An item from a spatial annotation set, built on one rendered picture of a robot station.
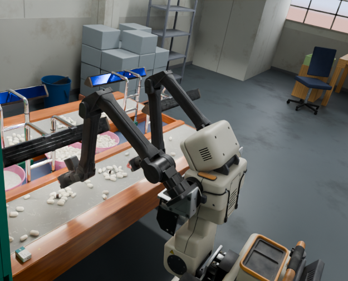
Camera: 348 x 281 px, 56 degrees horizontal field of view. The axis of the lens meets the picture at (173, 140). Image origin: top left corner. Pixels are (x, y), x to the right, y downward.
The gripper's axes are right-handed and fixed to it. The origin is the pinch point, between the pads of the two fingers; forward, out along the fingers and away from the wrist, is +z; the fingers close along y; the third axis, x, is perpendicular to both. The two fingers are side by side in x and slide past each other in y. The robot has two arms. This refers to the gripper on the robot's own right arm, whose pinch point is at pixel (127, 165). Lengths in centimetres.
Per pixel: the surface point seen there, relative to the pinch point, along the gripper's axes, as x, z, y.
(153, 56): -106, 140, -235
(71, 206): 6.3, 10.3, 36.1
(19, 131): -47, 74, 14
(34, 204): -2, 20, 49
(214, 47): -129, 216, -546
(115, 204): 14.6, -3.0, 20.4
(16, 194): -10, 26, 52
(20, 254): 12, -4, 72
